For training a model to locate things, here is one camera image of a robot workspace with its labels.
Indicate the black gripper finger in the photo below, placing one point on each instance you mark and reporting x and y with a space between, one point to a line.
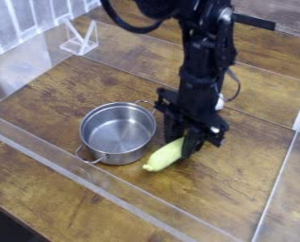
173 126
195 139

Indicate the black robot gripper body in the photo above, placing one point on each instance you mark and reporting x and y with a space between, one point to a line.
195 102

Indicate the stainless steel pot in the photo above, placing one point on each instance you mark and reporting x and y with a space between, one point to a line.
116 133

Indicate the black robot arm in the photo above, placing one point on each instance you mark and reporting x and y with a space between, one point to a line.
207 24

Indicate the red toy mushroom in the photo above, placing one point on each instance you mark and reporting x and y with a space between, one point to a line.
220 103

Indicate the black strip on table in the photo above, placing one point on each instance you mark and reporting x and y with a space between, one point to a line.
253 21

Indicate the clear acrylic triangular stand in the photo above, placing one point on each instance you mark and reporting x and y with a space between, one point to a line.
78 45

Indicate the clear acrylic front barrier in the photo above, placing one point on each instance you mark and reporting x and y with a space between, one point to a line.
160 213

